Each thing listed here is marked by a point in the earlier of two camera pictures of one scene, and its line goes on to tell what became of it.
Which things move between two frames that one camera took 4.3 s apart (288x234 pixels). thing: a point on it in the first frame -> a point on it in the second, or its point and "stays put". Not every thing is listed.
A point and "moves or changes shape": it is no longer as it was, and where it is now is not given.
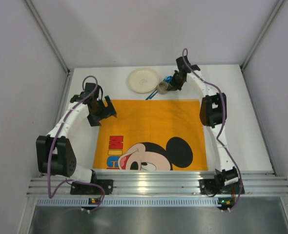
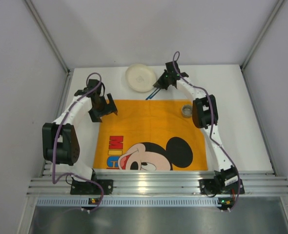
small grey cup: [162, 87] moves or changes shape
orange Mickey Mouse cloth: [151, 135] stays put
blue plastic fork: [151, 95] stays put
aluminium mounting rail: [156, 184] stays put
